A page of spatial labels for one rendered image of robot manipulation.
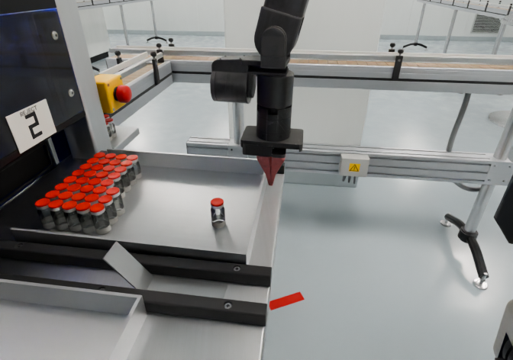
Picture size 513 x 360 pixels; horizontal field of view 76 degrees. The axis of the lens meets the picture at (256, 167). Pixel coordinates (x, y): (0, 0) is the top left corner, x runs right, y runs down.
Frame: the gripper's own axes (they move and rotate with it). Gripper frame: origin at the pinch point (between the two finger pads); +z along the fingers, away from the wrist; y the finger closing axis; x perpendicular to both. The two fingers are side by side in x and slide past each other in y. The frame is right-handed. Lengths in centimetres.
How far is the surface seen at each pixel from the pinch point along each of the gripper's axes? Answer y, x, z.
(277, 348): -3, -25, 90
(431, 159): -63, -85, 35
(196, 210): 11.8, 8.1, 2.3
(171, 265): 10.8, 22.1, 0.6
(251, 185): 3.8, -0.9, 2.2
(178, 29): 308, -795, 78
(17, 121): 37.9, 10.1, -12.8
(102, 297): 16.4, 28.6, -0.2
